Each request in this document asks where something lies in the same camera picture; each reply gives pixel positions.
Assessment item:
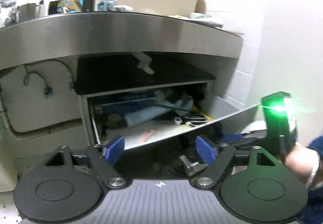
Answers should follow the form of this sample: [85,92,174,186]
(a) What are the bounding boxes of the black handled scissors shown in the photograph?
[174,112,210,126]

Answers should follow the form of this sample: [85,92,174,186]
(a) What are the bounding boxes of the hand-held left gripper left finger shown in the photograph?
[31,136,126,188]

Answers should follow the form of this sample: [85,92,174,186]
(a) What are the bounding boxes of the grey cable with blue connector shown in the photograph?
[23,64,55,99]

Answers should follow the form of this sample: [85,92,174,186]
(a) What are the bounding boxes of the flat blue box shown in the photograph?
[94,95,157,111]

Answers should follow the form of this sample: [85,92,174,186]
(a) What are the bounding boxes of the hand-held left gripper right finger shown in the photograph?
[194,136,286,187]

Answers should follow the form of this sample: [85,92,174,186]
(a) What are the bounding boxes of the pale blue cylinder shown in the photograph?
[124,106,175,128]

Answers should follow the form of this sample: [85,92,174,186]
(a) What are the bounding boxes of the person's right forearm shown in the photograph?
[284,136,323,224]

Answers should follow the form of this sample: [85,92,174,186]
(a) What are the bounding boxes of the black drawer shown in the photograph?
[87,81,263,176]

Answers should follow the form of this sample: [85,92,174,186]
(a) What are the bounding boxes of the corrugated metal hose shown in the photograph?
[0,101,85,140]

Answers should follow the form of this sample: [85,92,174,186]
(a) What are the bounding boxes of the black smartphone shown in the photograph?
[48,0,94,15]

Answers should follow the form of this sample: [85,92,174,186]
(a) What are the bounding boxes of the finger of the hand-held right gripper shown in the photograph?
[221,130,268,150]

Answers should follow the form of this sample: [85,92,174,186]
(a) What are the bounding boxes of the brown handled scrub brush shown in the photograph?
[137,128,156,144]

